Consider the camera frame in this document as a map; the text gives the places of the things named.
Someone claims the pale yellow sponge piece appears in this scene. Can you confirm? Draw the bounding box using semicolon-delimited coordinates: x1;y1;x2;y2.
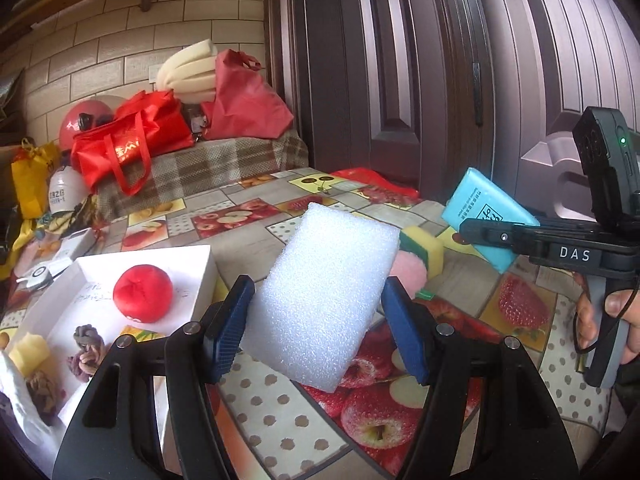
7;332;52;377

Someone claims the plaid covered bench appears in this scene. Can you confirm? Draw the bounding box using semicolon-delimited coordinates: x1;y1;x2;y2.
95;130;310;221

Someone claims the green and yellow sponge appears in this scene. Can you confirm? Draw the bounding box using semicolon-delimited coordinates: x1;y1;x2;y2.
400;226;445;279

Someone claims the fruit print tablecloth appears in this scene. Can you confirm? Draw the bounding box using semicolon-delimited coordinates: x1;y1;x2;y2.
0;167;621;480

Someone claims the red tote bag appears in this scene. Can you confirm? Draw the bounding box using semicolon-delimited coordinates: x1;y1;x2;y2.
71;91;196;196

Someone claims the person's right hand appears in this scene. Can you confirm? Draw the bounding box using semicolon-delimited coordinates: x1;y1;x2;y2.
575;290;640;356

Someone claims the dark brown door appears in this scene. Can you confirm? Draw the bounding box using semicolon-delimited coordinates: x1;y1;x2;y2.
264;0;640;221

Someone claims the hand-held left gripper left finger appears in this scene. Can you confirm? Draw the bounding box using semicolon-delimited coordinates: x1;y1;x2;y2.
52;275;256;480

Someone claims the small white device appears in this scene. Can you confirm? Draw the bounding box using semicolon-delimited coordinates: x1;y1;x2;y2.
15;265;54;292

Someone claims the white rectangular charger box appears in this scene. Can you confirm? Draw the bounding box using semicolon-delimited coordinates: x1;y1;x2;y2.
56;227;97;262

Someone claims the stack of cream foam sheets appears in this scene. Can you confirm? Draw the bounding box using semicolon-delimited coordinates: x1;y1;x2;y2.
156;39;219;106

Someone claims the red plastic sheet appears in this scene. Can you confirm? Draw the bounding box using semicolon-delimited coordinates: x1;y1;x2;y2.
332;167;421;199

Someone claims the purple knotted rope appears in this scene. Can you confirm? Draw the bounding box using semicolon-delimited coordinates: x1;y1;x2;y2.
67;325;107;379

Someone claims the pink helmet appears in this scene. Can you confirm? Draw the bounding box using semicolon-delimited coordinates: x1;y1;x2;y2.
59;95;127;152

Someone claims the yellow shopping bag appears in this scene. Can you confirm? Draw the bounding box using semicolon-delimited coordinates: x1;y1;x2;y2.
11;139;61;220

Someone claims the white helmet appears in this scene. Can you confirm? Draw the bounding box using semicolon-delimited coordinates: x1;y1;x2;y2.
48;166;91;214

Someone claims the pink plush ball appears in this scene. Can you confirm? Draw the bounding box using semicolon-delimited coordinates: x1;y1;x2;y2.
390;251;430;302

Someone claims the teal tissue pack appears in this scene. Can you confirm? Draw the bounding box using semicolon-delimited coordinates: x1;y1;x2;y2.
441;167;541;275

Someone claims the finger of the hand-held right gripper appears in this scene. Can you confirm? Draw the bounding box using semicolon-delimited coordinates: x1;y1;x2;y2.
458;217;544;261

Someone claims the white cardboard box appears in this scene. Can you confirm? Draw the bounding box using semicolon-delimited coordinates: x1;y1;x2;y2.
0;245;219;476

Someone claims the white foam block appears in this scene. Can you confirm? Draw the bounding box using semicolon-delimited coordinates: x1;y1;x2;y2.
240;202;401;394

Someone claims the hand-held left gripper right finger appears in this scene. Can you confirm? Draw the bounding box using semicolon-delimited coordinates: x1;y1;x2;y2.
380;276;578;480

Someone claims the dark crumpled foil bag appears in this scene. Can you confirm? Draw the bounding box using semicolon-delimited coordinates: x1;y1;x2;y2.
0;67;26;132

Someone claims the red plastic bag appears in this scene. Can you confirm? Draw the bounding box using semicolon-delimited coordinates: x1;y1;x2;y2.
200;49;295;141

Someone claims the red plush apple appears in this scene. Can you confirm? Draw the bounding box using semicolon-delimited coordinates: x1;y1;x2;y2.
113;264;174;325

